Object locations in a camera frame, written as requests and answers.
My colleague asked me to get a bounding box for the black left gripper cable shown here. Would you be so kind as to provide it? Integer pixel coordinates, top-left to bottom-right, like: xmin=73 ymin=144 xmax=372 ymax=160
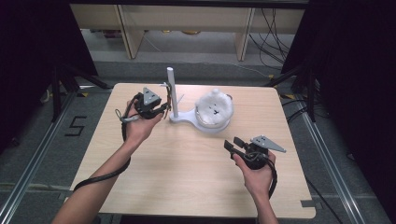
xmin=73 ymin=92 xmax=143 ymax=192

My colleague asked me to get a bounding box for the aluminium floor rail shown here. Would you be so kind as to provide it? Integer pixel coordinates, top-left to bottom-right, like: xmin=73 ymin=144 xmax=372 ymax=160
xmin=295 ymin=99 xmax=367 ymax=224
xmin=0 ymin=91 xmax=78 ymax=224

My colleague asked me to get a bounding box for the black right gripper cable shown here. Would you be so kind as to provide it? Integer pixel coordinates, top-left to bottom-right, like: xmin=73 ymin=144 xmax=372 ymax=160
xmin=246 ymin=152 xmax=279 ymax=200

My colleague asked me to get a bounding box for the white fluffy plush pouch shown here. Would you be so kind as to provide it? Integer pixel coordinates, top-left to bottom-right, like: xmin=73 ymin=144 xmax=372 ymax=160
xmin=194 ymin=88 xmax=234 ymax=127

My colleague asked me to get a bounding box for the white floor cable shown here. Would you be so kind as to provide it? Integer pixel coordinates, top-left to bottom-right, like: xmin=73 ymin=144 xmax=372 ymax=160
xmin=230 ymin=61 xmax=273 ymax=78

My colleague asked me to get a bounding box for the beige wooden desk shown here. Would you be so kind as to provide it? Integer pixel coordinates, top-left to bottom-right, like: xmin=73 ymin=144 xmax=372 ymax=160
xmin=68 ymin=4 xmax=305 ymax=62

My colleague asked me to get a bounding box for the person's left hand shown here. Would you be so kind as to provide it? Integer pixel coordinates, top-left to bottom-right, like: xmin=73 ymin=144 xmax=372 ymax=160
xmin=122 ymin=99 xmax=165 ymax=147

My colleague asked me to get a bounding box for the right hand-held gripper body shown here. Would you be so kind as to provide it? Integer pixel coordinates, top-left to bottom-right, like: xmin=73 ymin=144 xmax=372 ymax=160
xmin=242 ymin=134 xmax=287 ymax=171

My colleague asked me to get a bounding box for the black floor cable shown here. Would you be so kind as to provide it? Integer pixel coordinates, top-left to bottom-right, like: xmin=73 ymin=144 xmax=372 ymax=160
xmin=304 ymin=175 xmax=345 ymax=224

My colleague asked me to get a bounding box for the white hanger stand with tray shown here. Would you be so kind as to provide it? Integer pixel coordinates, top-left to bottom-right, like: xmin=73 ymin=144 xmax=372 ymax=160
xmin=160 ymin=66 xmax=232 ymax=135

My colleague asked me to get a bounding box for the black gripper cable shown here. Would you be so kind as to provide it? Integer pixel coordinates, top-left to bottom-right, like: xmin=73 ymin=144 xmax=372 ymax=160
xmin=246 ymin=152 xmax=279 ymax=200
xmin=73 ymin=92 xmax=143 ymax=192

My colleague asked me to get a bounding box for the grey cable plug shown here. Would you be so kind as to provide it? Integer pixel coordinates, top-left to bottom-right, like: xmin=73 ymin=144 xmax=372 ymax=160
xmin=115 ymin=108 xmax=142 ymax=124

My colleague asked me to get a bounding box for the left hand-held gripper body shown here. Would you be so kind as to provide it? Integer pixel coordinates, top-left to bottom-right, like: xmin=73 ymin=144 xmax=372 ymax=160
xmin=133 ymin=87 xmax=163 ymax=121

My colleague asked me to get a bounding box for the person's right hand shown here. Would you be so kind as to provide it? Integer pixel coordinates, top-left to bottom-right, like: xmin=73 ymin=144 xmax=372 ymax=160
xmin=233 ymin=150 xmax=278 ymax=198

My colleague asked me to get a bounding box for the black curtain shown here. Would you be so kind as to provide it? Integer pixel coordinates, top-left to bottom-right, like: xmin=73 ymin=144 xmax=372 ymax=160
xmin=280 ymin=0 xmax=396 ymax=218
xmin=0 ymin=0 xmax=98 ymax=155

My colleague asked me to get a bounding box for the silver metal bowl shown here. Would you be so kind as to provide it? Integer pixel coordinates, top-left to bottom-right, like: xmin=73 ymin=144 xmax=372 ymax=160
xmin=195 ymin=110 xmax=233 ymax=130

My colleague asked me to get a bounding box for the black metal stand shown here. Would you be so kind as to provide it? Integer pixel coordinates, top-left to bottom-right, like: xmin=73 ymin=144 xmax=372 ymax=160
xmin=264 ymin=63 xmax=318 ymax=123
xmin=50 ymin=63 xmax=110 ymax=123

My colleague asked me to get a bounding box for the bundle of black cables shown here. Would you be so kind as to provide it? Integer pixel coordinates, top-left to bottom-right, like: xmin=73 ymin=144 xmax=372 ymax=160
xmin=247 ymin=8 xmax=295 ymax=70

